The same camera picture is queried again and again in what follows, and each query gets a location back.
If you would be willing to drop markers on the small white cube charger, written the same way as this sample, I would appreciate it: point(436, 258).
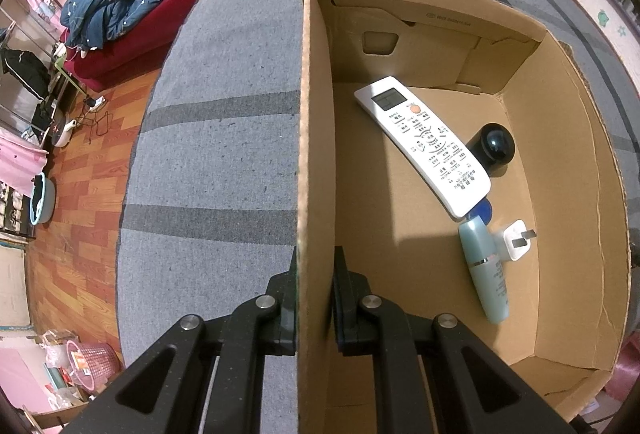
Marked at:
point(517, 241)

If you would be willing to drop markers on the clear plastic bags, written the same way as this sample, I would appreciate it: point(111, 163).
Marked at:
point(60, 364)

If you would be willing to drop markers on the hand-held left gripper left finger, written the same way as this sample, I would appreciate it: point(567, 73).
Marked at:
point(285, 304)

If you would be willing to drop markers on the red tufted sofa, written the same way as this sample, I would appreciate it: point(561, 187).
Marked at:
point(150, 39)

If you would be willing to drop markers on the pink satin curtain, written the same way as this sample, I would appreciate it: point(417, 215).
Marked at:
point(625, 364)

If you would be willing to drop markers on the grey plaid blanket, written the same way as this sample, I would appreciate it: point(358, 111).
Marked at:
point(215, 139)

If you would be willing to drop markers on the light blue cosmetic bottle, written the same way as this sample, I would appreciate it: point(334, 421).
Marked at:
point(485, 274)

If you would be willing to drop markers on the black round knob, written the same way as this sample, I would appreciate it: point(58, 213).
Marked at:
point(495, 147)

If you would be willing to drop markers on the pink hanging cloth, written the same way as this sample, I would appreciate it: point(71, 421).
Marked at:
point(20, 164)

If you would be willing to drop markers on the blue key fob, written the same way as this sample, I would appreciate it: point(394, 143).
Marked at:
point(482, 213)

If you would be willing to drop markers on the pink plastic basket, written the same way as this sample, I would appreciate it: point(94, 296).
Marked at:
point(95, 364)

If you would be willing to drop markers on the white round appliance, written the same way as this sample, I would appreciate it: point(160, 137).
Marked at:
point(64, 134)

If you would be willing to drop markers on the white floor power strip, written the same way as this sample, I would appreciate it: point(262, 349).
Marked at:
point(95, 103)

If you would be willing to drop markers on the white remote control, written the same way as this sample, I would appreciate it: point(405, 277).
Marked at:
point(425, 144)

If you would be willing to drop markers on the brown cardboard box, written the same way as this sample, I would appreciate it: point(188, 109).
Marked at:
point(400, 264)

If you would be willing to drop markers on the green frame side table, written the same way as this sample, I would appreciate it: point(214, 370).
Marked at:
point(65, 77)

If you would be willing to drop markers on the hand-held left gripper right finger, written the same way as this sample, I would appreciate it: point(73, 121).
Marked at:
point(345, 304)

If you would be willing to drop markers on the black hanging garment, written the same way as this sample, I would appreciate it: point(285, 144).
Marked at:
point(25, 72)

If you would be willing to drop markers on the blue plastic basin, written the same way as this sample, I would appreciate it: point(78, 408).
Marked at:
point(41, 199)

